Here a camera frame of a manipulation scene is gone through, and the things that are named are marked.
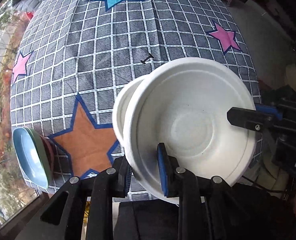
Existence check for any large white paper bowl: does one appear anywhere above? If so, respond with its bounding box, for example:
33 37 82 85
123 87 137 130
123 57 257 200

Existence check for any red plate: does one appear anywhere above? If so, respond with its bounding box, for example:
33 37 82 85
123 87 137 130
39 135 54 172

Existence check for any small white paper bowl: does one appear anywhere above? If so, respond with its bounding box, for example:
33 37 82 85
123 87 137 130
112 74 150 147

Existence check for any light blue plate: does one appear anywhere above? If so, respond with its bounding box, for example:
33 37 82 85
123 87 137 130
13 127 51 189

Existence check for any green plate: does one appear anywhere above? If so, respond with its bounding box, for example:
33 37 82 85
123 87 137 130
24 127 52 189

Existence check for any grey checkered star tablecloth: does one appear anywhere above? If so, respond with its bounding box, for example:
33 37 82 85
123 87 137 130
9 0 263 203

